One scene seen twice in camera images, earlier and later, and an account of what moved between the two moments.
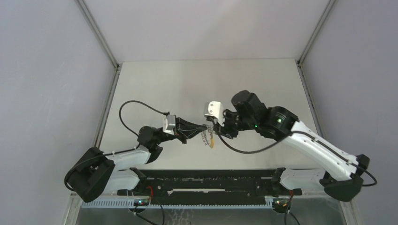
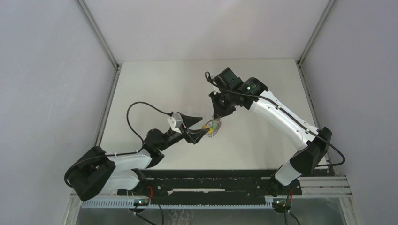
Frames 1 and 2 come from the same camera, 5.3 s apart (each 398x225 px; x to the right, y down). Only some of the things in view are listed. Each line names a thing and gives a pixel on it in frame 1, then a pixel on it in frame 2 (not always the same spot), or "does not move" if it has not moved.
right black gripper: [225, 130] → [218, 112]
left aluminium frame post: [99, 33] does not move
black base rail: [208, 186] does not move
